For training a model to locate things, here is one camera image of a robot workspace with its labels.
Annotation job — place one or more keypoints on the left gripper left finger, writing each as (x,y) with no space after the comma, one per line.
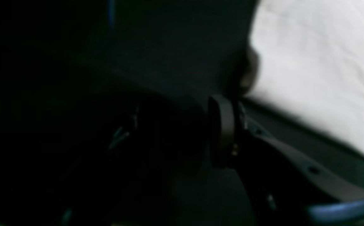
(167,144)

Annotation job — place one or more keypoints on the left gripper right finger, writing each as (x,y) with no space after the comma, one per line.
(285,186)

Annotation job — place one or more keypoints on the white T-shirt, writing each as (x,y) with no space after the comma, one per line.
(311,64)

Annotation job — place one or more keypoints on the black table cloth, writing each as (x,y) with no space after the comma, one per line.
(71,75)

